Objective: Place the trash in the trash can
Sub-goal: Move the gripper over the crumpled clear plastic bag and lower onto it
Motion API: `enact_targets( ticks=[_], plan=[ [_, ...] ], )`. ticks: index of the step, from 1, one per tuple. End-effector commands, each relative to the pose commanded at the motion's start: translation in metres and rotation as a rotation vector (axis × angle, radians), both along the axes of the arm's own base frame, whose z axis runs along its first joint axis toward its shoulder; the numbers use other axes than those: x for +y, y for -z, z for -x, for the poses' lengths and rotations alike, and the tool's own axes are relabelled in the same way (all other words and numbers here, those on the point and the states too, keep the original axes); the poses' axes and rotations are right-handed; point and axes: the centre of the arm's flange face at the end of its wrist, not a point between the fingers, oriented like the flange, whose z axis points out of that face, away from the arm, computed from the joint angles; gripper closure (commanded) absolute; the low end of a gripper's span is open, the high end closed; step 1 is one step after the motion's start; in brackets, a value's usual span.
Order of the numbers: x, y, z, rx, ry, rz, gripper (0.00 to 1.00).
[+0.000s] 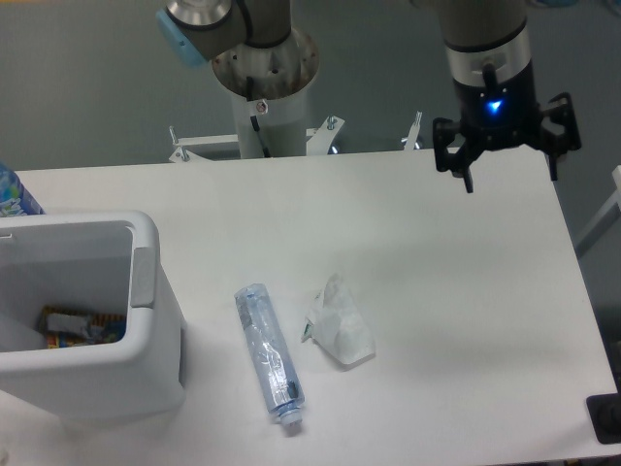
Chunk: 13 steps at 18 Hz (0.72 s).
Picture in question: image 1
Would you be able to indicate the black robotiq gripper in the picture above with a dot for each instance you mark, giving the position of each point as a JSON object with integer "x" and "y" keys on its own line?
{"x": 498, "y": 115}

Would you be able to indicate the white plastic bag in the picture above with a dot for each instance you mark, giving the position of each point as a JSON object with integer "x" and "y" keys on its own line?
{"x": 334, "y": 323}

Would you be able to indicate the crushed clear plastic bottle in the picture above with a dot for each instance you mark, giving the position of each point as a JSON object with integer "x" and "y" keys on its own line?
{"x": 273, "y": 365}

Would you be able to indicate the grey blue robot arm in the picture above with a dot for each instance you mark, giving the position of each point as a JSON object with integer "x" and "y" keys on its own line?
{"x": 477, "y": 34}

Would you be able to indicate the white plastic trash can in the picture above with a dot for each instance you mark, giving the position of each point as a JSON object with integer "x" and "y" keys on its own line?
{"x": 98, "y": 263}

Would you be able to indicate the black clamp at table edge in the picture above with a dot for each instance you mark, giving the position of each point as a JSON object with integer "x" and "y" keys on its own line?
{"x": 604, "y": 411}

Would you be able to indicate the colourful snack wrapper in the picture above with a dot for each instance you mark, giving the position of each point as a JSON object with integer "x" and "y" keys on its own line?
{"x": 69, "y": 328}

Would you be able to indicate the blue labelled bottle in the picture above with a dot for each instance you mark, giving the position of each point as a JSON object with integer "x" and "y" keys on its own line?
{"x": 16, "y": 200}

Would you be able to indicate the white frame at right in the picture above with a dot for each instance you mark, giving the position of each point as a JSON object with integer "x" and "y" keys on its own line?
{"x": 601, "y": 221}

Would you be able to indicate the white pedestal base frame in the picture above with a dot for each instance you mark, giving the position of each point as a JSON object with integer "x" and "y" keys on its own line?
{"x": 319, "y": 141}

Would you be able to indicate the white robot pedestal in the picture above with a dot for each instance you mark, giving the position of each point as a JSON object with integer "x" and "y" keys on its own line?
{"x": 269, "y": 89}

